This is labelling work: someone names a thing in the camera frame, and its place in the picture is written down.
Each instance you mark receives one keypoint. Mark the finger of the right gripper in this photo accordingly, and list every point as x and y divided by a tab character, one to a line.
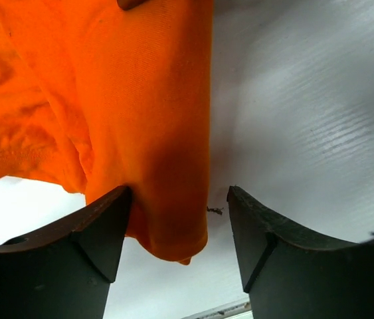
127	5

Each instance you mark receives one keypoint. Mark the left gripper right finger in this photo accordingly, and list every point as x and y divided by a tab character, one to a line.
291	271

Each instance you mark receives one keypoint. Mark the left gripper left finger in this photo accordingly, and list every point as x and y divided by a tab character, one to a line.
65	269

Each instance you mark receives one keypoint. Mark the orange t shirt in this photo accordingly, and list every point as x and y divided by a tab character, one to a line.
93	97

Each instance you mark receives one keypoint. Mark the aluminium rail frame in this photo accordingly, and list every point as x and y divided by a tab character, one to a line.
237	309

